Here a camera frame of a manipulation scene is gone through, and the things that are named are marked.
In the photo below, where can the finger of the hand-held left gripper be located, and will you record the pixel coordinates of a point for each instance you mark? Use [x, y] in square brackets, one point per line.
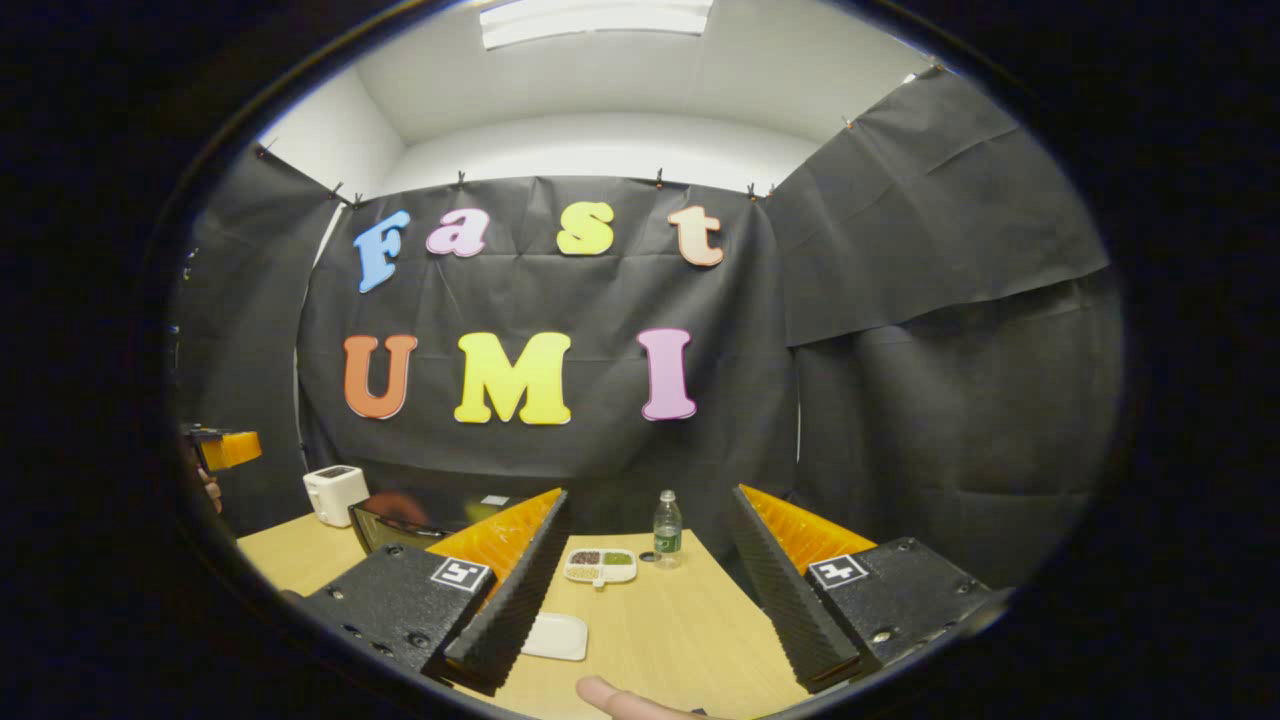
[232, 450]

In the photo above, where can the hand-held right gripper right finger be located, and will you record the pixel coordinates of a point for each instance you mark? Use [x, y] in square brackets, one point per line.
[785, 600]

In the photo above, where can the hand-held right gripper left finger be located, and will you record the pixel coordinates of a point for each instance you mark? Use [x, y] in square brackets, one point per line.
[520, 600]

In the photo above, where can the white divided dish of beans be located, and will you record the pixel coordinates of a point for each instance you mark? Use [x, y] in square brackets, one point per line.
[600, 565]

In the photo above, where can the black electric oven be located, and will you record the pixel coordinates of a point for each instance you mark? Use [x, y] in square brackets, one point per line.
[400, 525]

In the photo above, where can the white rectangular plate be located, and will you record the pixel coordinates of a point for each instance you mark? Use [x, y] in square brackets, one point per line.
[556, 637]

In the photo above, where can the white toaster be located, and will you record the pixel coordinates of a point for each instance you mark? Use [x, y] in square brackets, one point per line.
[335, 495]

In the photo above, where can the green label plastic bottle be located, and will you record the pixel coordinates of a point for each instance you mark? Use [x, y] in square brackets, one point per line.
[667, 535]

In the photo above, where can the black backdrop cloth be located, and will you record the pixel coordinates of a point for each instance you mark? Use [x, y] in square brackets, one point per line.
[600, 450]

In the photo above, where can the large ceiling light panel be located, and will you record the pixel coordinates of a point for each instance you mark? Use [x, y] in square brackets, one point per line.
[597, 22]

